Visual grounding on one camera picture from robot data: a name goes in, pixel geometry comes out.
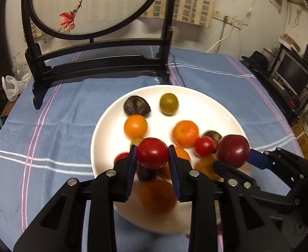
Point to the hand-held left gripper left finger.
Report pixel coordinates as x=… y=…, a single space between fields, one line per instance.
x=131 y=174

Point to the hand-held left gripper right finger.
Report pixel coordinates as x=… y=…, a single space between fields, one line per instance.
x=174 y=174

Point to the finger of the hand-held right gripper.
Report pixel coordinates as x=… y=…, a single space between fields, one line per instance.
x=258 y=159
x=224 y=170

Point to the smooth small orange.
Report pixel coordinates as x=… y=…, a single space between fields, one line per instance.
x=165 y=172
x=135 y=126

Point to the red cherry tomato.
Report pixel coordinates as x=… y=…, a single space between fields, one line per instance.
x=204 y=146
x=121 y=158
x=152 y=152

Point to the dark red plum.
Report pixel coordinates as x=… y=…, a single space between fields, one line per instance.
x=233 y=151

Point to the large mandarin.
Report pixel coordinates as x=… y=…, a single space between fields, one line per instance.
x=157 y=195

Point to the white oval plate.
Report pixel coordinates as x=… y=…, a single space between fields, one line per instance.
x=109 y=136

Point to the cardboard box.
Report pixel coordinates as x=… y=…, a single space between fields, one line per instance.
x=307 y=134

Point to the small green citrus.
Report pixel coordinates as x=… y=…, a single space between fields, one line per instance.
x=168 y=103

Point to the black monitor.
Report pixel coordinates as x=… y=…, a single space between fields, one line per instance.
x=292 y=73

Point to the blue striped tablecloth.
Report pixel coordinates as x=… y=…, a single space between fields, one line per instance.
x=51 y=115

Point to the black hat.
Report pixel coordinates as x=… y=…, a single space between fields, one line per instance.
x=257 y=59

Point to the black round painted table screen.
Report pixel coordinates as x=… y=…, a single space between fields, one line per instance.
x=91 y=65

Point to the white plastic bag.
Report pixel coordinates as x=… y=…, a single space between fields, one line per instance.
x=12 y=88

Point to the clear plastic container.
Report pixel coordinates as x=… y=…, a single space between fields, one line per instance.
x=21 y=69

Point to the checkered curtain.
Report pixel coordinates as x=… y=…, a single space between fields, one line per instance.
x=193 y=2

